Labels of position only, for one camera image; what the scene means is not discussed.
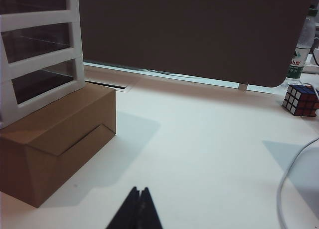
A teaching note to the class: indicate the white power strip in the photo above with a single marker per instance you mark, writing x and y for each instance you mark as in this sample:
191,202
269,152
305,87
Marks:
311,68

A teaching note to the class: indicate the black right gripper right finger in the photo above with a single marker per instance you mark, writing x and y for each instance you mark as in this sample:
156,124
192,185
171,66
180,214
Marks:
149,214

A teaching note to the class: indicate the white plastic drawer cabinet frame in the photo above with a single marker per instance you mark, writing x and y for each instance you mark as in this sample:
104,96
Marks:
74,17

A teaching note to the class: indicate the white partition foot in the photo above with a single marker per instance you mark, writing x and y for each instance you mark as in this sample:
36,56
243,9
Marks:
243,87

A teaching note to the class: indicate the clear water bottle green label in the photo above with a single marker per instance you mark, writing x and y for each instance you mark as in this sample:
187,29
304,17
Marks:
297,62

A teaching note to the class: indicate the grey desk partition panel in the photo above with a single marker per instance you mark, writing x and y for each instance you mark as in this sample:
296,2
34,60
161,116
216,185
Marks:
187,34

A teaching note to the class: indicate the black Rubik's cube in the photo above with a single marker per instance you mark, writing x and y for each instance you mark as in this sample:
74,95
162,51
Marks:
299,99

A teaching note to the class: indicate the brown cardboard box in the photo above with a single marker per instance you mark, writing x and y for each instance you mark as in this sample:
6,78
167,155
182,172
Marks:
62,139

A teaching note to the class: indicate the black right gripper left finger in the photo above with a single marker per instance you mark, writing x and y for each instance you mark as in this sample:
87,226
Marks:
125,214

